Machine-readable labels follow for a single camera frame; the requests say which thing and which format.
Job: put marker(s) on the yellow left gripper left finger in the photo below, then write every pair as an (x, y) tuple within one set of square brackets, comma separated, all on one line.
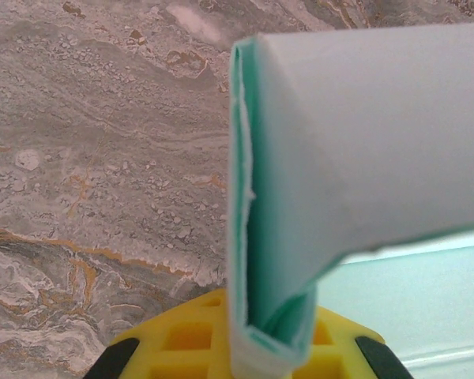
[(181, 335)]

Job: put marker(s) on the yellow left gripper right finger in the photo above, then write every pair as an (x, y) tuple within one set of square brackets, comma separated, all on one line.
[(339, 347)]

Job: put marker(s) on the light teal paper box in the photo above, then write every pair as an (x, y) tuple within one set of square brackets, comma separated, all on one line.
[(359, 138)]

